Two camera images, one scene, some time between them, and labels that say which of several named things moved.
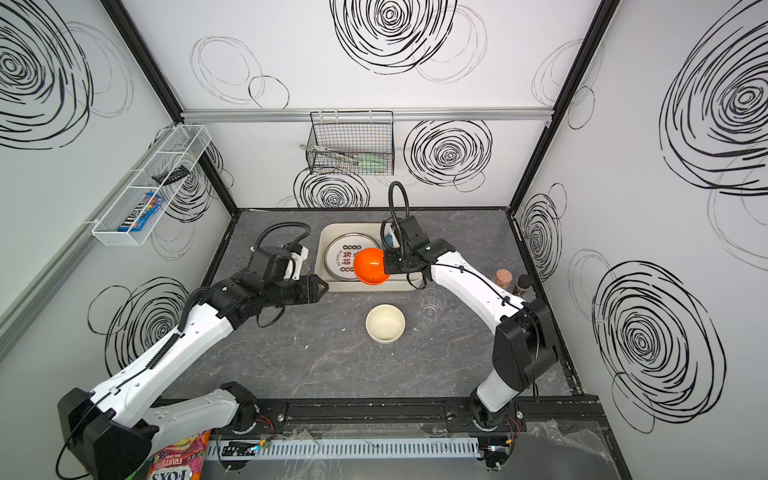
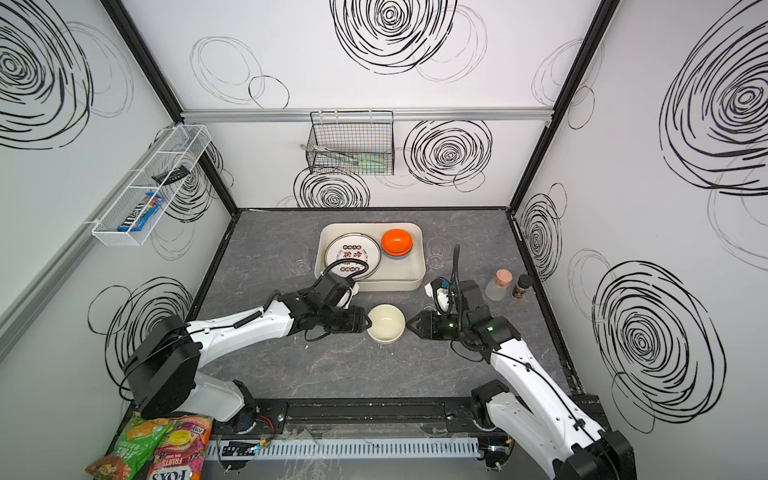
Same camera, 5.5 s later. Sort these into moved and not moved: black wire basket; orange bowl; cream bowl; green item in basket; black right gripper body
Moved: orange bowl; black right gripper body
Not moved: black wire basket; green item in basket; cream bowl
